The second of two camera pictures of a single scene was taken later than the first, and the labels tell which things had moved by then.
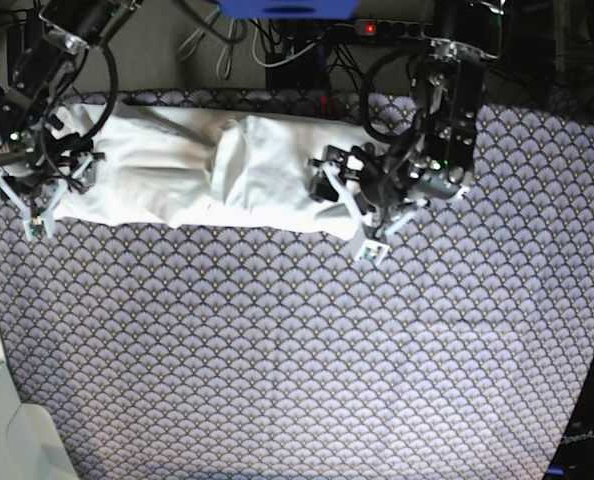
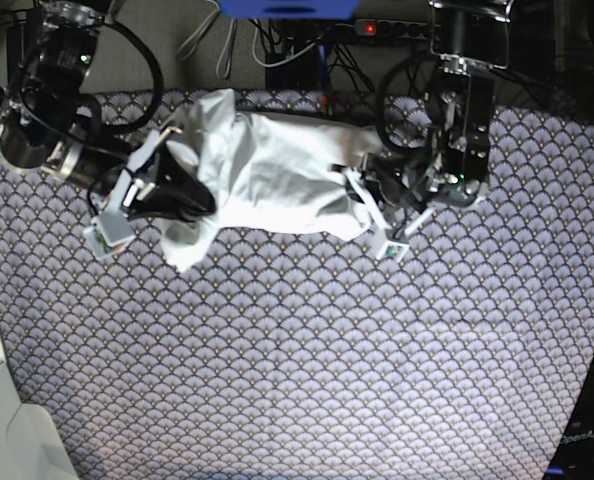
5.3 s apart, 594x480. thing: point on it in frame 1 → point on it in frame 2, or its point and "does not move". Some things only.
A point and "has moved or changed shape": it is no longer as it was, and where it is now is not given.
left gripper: [32, 176] → [107, 233]
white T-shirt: [167, 168] has moved or changed shape
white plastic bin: [16, 440] does not move
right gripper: [380, 191] → [397, 197]
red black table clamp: [328, 105] does not move
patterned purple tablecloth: [463, 351] does not move
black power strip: [390, 28] does not move
